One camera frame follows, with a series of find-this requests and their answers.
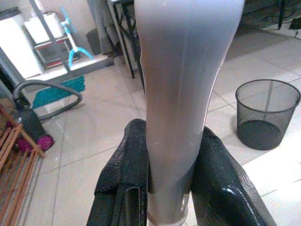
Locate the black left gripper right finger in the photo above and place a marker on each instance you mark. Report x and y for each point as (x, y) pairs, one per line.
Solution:
(221, 179)

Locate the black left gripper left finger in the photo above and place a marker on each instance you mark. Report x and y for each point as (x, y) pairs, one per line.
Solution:
(122, 169)

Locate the teal shaggy floor mat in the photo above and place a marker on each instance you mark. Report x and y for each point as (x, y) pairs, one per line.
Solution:
(58, 91)

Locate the grey and magenta vacuum cleaner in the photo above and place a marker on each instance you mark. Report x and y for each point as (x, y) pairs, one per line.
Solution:
(33, 127)

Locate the wooden slatted rack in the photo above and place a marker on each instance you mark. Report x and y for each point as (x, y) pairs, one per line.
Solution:
(14, 164)

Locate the black metal table leg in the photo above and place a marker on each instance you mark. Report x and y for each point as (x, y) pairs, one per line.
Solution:
(122, 42)

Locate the dark grey small bin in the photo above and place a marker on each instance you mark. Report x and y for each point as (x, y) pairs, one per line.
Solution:
(93, 41)

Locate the light blue mop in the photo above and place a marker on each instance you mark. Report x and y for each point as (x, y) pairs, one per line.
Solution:
(73, 44)

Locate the red and white box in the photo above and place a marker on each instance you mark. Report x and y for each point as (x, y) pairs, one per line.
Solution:
(53, 53)

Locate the grey metal shelf unit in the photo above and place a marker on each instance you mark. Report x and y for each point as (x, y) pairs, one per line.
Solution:
(56, 47)

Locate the white storage box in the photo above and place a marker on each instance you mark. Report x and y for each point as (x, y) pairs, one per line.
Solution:
(44, 27)

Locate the white pedal trash bin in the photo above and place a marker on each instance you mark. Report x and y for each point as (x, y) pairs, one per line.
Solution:
(14, 44)

